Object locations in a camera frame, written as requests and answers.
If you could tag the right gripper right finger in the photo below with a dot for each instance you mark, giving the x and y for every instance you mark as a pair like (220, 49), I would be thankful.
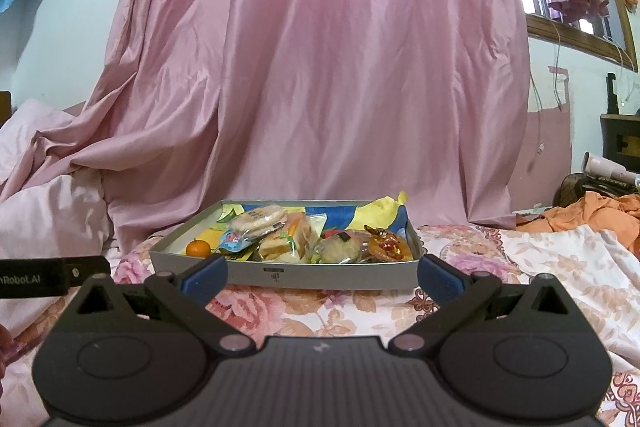
(459, 298)

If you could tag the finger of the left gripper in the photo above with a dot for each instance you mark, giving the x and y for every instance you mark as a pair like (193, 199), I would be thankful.
(79, 269)

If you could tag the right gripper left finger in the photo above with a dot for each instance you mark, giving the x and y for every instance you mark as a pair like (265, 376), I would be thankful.
(184, 298)

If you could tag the orange tangerine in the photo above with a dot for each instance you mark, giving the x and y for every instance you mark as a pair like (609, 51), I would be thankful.
(198, 248)

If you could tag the blue cartoon snack packet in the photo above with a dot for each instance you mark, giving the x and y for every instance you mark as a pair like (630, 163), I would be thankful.
(234, 243)

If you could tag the golden snack packet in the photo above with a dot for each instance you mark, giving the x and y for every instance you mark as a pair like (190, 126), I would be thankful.
(386, 246)

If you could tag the rice cracker packet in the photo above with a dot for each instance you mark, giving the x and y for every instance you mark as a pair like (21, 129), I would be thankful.
(259, 221)

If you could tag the sandwich bread packet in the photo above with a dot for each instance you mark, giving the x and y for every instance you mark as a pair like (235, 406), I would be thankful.
(291, 243)

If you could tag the green cookie packet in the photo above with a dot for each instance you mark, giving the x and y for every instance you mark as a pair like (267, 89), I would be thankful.
(343, 247)

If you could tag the red spicy snack packet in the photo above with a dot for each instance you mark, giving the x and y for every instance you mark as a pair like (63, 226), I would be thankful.
(341, 234)

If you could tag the pale pink duvet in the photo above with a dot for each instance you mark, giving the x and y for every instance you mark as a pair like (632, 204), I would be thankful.
(62, 218)

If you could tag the grey shallow snack box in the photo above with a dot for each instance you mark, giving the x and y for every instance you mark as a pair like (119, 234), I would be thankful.
(249, 270)

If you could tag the floral quilt bedspread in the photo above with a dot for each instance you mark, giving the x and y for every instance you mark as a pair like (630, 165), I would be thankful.
(113, 358)

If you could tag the orange cloth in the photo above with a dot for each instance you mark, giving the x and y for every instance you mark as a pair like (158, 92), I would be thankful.
(601, 213)

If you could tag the dark wooden cabinet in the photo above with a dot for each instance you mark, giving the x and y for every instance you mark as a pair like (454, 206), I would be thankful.
(620, 133)

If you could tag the pink satin curtain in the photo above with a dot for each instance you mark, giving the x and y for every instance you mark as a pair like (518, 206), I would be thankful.
(200, 100)

